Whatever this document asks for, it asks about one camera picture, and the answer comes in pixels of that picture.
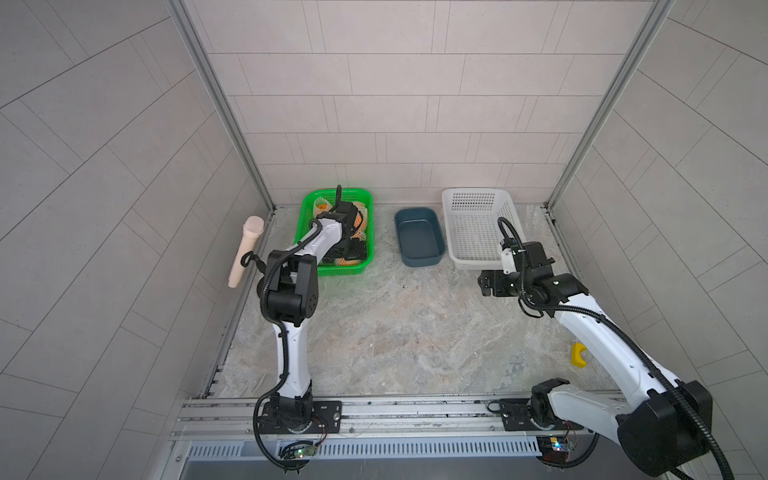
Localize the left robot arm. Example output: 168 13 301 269
254 186 368 432

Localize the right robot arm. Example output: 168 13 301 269
478 217 734 479

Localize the green plastic basket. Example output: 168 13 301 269
295 188 374 277

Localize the dark blue plastic tub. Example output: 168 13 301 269
394 207 446 268

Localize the yellow plastic block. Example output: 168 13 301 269
570 343 587 368

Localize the white plastic basket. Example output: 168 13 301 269
442 188 525 271

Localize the beige microphone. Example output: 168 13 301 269
227 216 265 289

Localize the right green circuit board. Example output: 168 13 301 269
536 436 576 466

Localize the green circuit board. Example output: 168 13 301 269
536 436 576 466
279 440 319 461

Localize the left green circuit board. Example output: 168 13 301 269
279 440 319 461

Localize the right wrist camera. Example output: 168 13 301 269
501 248 517 275

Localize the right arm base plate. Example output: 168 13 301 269
486 398 584 435

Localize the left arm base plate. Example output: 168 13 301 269
254 399 342 435

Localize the aluminium rail frame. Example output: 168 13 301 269
149 391 623 479

